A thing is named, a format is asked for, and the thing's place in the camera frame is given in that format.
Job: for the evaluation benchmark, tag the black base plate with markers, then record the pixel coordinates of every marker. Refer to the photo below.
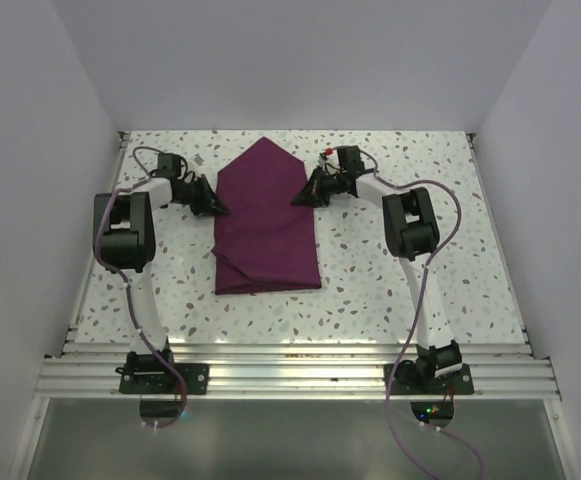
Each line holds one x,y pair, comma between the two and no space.
407,382
160,374

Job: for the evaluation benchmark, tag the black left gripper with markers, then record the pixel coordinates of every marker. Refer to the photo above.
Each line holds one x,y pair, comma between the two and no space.
209,204

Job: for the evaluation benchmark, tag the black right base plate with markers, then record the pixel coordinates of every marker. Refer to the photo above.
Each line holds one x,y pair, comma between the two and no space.
407,382

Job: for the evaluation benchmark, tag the aluminium rail frame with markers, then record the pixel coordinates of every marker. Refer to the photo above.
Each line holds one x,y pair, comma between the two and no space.
295,385

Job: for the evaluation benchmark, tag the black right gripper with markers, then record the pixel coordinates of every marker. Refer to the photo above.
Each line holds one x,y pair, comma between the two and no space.
314,195

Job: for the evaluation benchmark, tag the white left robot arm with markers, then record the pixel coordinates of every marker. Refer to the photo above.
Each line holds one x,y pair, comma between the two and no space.
124,243

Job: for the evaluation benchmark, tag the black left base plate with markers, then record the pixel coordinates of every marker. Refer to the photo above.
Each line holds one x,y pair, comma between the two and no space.
160,374

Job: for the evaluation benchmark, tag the purple cloth mat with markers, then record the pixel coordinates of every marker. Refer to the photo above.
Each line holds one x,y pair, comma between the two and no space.
265,244

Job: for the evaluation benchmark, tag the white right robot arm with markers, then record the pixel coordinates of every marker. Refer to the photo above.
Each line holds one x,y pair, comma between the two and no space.
412,236

